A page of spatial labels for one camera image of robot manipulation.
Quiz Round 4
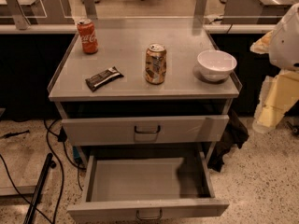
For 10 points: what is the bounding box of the grey desk right background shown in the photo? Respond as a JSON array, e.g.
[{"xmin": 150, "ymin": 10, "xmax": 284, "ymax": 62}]
[{"xmin": 221, "ymin": 0, "xmax": 299, "ymax": 24}]

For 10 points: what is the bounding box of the grey desk left background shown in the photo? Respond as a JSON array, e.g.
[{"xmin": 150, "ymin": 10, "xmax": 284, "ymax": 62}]
[{"xmin": 0, "ymin": 0, "xmax": 74, "ymax": 24}]

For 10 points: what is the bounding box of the white bowl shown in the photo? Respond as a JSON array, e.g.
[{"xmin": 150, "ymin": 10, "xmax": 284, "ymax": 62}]
[{"xmin": 197, "ymin": 50, "xmax": 237, "ymax": 82}]

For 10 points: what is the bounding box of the open middle drawer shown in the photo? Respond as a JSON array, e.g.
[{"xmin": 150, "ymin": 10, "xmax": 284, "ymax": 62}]
[{"xmin": 67, "ymin": 151, "xmax": 229, "ymax": 223}]

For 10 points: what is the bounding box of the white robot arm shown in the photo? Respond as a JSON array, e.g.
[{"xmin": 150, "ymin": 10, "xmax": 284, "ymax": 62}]
[{"xmin": 250, "ymin": 4, "xmax": 299, "ymax": 133}]

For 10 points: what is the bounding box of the orange patterned soda can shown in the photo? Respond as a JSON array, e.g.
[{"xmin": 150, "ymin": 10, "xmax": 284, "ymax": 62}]
[{"xmin": 145, "ymin": 43, "xmax": 166, "ymax": 85}]

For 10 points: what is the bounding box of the black floor cable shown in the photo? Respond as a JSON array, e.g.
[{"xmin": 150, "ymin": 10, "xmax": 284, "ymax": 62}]
[{"xmin": 0, "ymin": 119, "xmax": 87, "ymax": 224}]

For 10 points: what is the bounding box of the clear acrylic barrier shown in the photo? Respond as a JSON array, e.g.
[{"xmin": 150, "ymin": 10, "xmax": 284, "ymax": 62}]
[{"xmin": 0, "ymin": 0, "xmax": 299, "ymax": 31}]

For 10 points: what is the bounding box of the closed upper drawer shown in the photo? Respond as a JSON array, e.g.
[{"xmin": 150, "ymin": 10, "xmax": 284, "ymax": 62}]
[{"xmin": 62, "ymin": 115, "xmax": 229, "ymax": 147}]

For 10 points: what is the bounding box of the dark snack bar wrapper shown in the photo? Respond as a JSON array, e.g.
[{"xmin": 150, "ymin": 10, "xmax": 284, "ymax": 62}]
[{"xmin": 85, "ymin": 66, "xmax": 123, "ymax": 91}]

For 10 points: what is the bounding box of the red coca-cola can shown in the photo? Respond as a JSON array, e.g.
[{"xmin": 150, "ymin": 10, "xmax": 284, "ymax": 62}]
[{"xmin": 77, "ymin": 19, "xmax": 98, "ymax": 54}]

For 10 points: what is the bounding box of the grey desk background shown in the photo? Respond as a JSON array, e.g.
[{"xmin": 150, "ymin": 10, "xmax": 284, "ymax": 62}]
[
  {"xmin": 0, "ymin": 0, "xmax": 74, "ymax": 24},
  {"xmin": 221, "ymin": 0, "xmax": 299, "ymax": 24}
]

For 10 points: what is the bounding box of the grey metal drawer cabinet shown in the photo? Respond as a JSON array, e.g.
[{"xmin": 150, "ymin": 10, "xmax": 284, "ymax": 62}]
[{"xmin": 49, "ymin": 18, "xmax": 240, "ymax": 224}]

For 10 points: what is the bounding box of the black pole on floor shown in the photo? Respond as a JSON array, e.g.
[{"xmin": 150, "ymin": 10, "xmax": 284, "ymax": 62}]
[{"xmin": 23, "ymin": 153, "xmax": 53, "ymax": 224}]

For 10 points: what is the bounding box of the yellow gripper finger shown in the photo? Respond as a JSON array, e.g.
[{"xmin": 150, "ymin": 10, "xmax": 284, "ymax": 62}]
[
  {"xmin": 252, "ymin": 70, "xmax": 299, "ymax": 133},
  {"xmin": 250, "ymin": 31, "xmax": 273, "ymax": 54}
]

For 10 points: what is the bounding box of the dark cloth behind cabinet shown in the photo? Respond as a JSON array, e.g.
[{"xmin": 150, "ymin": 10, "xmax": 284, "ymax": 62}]
[{"xmin": 207, "ymin": 109, "xmax": 249, "ymax": 172}]

